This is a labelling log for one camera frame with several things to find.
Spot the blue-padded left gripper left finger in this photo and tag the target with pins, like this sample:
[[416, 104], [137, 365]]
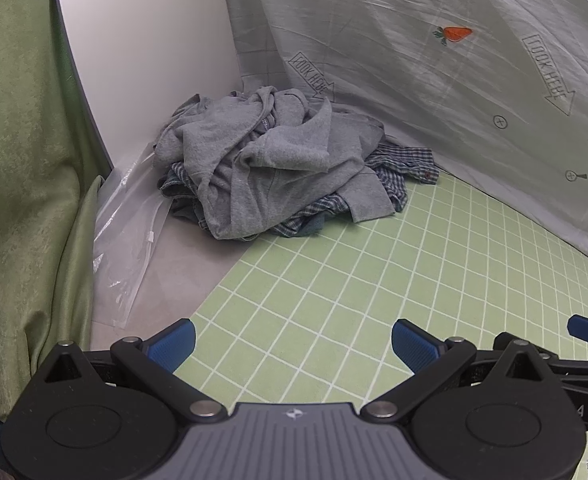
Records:
[[150, 365]]

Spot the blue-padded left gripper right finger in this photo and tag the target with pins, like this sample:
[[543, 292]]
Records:
[[437, 366]]

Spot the grey zip hoodie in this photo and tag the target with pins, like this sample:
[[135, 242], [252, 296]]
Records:
[[255, 160]]

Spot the green grid cutting mat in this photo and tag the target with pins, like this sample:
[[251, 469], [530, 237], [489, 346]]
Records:
[[309, 319]]

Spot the clear plastic zip bag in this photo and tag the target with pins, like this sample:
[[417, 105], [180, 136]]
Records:
[[131, 214]]

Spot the blue checked shirt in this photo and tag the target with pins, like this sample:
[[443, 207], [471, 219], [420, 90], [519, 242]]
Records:
[[390, 163]]

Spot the green curtain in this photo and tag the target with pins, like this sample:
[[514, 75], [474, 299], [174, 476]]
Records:
[[52, 163]]

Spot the white carrot print sheet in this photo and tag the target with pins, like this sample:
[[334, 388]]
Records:
[[498, 89]]

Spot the white board panel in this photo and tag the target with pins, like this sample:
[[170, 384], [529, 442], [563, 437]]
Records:
[[138, 60]]

